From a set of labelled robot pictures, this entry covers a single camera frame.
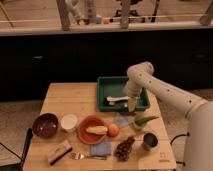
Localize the orange apple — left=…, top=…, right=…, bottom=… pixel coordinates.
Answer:
left=108, top=124, right=119, bottom=137

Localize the yellow corn cob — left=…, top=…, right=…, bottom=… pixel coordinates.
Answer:
left=86, top=126, right=108, bottom=135

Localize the silver fork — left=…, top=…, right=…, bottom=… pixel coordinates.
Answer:
left=71, top=153, right=107, bottom=160

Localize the blue sponge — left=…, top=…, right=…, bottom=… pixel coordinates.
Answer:
left=90, top=141, right=111, bottom=156

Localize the wooden block eraser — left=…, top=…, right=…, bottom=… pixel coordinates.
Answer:
left=47, top=140, right=72, bottom=165

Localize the dark metal cup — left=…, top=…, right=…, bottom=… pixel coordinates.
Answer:
left=142, top=133, right=158, bottom=151

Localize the green plastic tray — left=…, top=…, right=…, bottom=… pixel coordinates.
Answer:
left=96, top=76, right=151, bottom=112

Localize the dark purple bowl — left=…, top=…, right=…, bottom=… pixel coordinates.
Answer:
left=32, top=113, right=58, bottom=138

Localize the black cable on floor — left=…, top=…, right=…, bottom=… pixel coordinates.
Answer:
left=169, top=132, right=190, bottom=168

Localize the white dish brush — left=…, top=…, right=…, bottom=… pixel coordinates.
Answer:
left=106, top=96, right=129, bottom=106

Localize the green aloe leaf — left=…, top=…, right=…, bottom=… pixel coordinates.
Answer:
left=135, top=116, right=159, bottom=126

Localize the brown grape bunch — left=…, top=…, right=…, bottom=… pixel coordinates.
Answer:
left=114, top=136, right=135, bottom=162

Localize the white cup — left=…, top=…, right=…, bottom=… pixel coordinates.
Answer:
left=61, top=114, right=78, bottom=133

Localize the green cup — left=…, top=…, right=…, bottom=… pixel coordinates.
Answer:
left=133, top=114, right=145, bottom=130

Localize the orange plate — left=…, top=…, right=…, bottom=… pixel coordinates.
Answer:
left=77, top=115, right=108, bottom=145

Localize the light blue cloth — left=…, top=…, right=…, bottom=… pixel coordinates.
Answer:
left=114, top=113, right=134, bottom=128

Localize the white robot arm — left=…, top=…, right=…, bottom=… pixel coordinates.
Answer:
left=125, top=62, right=213, bottom=171

